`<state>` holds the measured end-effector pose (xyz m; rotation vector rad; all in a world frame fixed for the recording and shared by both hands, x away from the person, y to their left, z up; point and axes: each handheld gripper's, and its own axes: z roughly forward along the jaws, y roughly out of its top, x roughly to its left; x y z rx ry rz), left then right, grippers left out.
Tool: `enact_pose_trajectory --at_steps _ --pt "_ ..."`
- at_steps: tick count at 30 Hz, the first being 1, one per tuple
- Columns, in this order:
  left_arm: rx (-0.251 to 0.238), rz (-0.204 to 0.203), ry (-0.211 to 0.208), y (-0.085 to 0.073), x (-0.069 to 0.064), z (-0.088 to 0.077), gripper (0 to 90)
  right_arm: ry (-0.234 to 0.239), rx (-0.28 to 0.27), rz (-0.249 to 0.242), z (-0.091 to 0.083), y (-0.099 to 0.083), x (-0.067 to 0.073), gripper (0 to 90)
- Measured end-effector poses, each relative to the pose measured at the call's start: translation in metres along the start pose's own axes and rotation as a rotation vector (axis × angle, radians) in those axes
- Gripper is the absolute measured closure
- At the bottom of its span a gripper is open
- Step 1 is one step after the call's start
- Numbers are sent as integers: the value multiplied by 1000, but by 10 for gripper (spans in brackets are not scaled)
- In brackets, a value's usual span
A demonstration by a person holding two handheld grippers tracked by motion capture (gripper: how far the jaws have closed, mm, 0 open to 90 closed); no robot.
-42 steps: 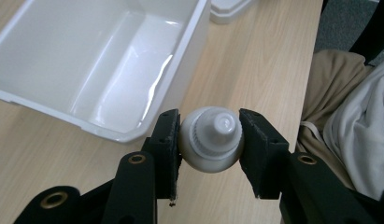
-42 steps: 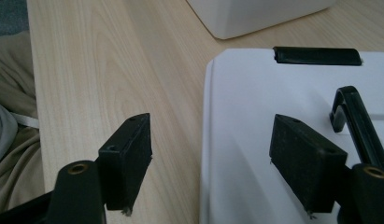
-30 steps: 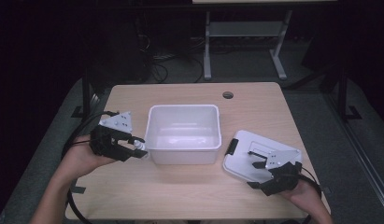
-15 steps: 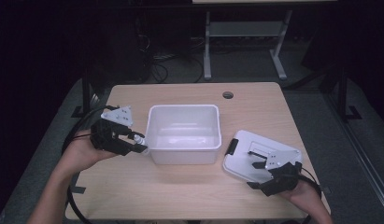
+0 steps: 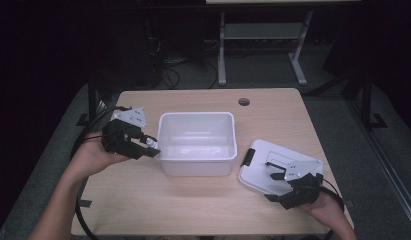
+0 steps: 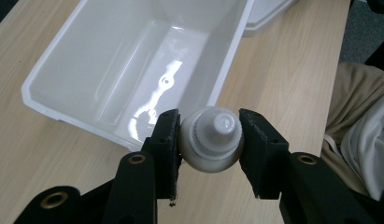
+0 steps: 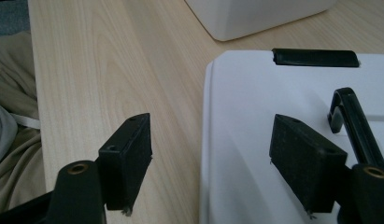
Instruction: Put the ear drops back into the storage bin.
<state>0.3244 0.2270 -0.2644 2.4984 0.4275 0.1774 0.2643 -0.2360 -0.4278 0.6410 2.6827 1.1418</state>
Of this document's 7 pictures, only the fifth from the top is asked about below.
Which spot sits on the person's left hand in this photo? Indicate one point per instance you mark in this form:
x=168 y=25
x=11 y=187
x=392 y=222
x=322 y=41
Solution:
x=93 y=156

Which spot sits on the round dark table grommet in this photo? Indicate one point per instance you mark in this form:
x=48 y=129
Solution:
x=243 y=102

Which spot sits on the person's right hand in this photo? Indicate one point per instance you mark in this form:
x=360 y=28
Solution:
x=321 y=208

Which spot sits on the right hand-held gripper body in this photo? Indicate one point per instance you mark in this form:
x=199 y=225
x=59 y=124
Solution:
x=301 y=191

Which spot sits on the white plastic storage box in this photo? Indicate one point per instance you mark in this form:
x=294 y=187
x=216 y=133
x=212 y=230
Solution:
x=197 y=146

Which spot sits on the grey metal table frame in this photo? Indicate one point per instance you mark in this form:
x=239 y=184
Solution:
x=261 y=31

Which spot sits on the black metal stand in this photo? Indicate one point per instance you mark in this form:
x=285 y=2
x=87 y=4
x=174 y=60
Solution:
x=92 y=96
x=367 y=100

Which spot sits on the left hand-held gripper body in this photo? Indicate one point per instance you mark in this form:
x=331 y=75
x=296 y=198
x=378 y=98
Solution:
x=118 y=136

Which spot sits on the aluminium floor rail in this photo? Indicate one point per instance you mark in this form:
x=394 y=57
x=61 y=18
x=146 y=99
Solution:
x=389 y=173

